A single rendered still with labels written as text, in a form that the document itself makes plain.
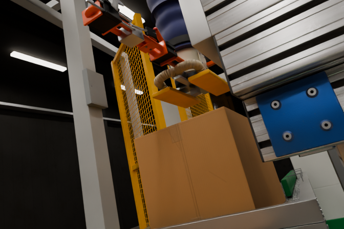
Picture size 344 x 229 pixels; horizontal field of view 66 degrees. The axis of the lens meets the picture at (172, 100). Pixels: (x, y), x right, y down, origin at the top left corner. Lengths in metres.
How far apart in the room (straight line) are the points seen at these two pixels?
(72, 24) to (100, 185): 1.37
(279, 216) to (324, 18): 0.63
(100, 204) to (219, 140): 1.26
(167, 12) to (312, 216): 1.04
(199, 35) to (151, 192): 0.77
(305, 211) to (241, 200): 0.18
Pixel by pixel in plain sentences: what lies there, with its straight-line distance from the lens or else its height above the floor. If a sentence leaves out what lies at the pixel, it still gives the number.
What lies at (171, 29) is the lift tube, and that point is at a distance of 1.34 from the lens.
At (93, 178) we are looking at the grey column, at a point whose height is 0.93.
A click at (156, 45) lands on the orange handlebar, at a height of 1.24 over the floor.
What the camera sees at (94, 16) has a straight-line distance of 0.84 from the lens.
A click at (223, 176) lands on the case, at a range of 0.93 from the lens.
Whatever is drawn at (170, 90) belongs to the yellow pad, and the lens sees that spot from 1.17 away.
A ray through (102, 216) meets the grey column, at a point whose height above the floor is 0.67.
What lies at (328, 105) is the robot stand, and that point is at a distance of 0.37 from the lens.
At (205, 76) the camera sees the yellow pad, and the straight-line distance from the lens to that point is 1.13.
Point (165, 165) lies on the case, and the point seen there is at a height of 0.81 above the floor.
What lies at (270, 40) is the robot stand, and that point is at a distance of 0.36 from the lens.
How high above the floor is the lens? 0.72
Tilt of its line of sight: 18 degrees up
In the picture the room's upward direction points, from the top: 14 degrees counter-clockwise
